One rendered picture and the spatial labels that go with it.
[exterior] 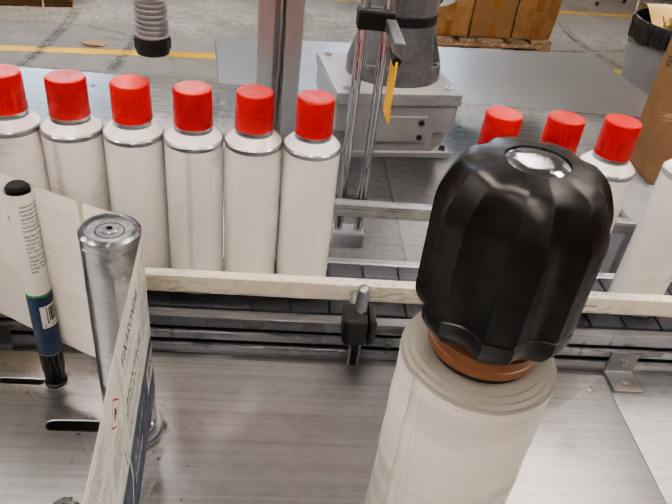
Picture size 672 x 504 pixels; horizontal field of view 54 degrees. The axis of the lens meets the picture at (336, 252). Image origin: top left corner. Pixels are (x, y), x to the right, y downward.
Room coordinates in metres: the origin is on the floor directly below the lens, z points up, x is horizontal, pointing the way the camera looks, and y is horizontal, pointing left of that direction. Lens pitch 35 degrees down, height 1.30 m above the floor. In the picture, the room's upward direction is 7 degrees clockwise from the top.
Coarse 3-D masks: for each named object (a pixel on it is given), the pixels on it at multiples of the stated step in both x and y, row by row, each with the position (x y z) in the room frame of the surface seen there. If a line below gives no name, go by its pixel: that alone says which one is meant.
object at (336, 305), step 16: (336, 272) 0.56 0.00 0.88; (352, 272) 0.57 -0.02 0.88; (368, 272) 0.57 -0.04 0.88; (384, 272) 0.57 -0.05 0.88; (400, 272) 0.58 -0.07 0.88; (416, 272) 0.58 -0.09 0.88; (592, 288) 0.59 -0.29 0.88; (608, 288) 0.60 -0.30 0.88; (160, 304) 0.48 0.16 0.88; (176, 304) 0.48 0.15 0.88; (192, 304) 0.48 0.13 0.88; (208, 304) 0.49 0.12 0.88; (224, 304) 0.49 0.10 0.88; (240, 304) 0.49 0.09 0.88; (256, 304) 0.50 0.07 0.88; (272, 304) 0.50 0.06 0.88; (288, 304) 0.50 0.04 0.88; (304, 304) 0.50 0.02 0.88; (320, 304) 0.51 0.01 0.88; (336, 304) 0.51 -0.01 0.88; (384, 304) 0.52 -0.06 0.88; (400, 304) 0.52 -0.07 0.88; (416, 304) 0.53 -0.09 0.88; (592, 320) 0.54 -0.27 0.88; (608, 320) 0.54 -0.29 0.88; (624, 320) 0.54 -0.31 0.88; (640, 320) 0.55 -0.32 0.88; (656, 320) 0.55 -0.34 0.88
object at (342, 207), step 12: (336, 204) 0.57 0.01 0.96; (348, 204) 0.57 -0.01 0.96; (360, 204) 0.57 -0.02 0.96; (372, 204) 0.58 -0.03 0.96; (384, 204) 0.58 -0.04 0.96; (396, 204) 0.58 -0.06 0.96; (408, 204) 0.58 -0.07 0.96; (420, 204) 0.59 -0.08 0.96; (360, 216) 0.57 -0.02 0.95; (372, 216) 0.57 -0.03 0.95; (384, 216) 0.57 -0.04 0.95; (396, 216) 0.57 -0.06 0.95; (408, 216) 0.58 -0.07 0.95; (420, 216) 0.58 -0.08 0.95; (624, 228) 0.60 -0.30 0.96
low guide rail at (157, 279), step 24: (168, 288) 0.48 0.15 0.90; (192, 288) 0.48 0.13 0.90; (216, 288) 0.49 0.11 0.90; (240, 288) 0.49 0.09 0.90; (264, 288) 0.49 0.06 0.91; (288, 288) 0.49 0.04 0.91; (312, 288) 0.50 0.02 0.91; (336, 288) 0.50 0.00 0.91; (384, 288) 0.50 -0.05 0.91; (408, 288) 0.51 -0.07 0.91; (600, 312) 0.53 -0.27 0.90; (624, 312) 0.53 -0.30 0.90; (648, 312) 0.53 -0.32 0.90
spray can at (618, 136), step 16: (608, 128) 0.56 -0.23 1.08; (624, 128) 0.55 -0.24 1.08; (640, 128) 0.56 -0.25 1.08; (608, 144) 0.56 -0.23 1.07; (624, 144) 0.55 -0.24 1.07; (592, 160) 0.56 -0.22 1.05; (608, 160) 0.55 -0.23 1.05; (624, 160) 0.55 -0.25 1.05; (608, 176) 0.54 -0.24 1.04; (624, 176) 0.55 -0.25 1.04; (624, 192) 0.55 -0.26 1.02
